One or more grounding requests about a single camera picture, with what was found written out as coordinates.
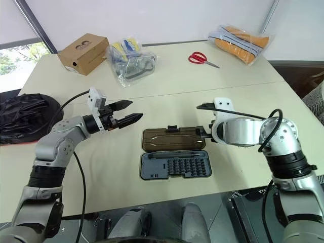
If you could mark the black fabric bag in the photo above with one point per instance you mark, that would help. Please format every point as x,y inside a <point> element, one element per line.
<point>27,114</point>

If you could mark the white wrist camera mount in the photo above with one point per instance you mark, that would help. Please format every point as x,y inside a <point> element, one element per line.
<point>224,106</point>
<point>94,101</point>

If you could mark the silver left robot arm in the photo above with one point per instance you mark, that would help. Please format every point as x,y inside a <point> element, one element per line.
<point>50,146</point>

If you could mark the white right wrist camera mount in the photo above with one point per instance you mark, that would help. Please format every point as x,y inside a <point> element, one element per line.
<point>224,106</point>

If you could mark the screwdriver bit case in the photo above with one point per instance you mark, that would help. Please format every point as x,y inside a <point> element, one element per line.
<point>174,152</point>

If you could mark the clear bag with orange items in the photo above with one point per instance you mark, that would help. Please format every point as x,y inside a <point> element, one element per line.
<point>240,43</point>

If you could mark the grey rounded shape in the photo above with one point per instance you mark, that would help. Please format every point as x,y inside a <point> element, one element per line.
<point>131,225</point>
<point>196,222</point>

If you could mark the grey patterned cushion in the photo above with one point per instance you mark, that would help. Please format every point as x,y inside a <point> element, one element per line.
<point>315,101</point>

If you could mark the dark cabinet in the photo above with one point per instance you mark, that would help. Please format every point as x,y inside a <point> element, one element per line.
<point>298,76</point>

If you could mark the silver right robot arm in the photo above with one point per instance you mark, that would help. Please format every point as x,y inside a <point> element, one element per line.
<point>243,131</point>

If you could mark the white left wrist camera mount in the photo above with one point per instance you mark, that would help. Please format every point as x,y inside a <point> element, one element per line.
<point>94,101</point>

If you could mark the brown cardboard box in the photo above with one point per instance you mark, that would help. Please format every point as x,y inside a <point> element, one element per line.
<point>83,53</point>

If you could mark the dark window frame bar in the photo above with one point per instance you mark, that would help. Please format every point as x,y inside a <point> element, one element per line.
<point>38,26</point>

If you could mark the clear bag with yellow items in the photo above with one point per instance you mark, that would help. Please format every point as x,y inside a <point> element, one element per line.
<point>131,63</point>

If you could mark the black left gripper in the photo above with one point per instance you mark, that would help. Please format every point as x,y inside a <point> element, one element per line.
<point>108,119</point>

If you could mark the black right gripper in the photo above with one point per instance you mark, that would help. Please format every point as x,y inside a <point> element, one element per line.
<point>203,134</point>

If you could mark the black metal frame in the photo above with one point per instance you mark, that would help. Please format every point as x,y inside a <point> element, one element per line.
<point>243,217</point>

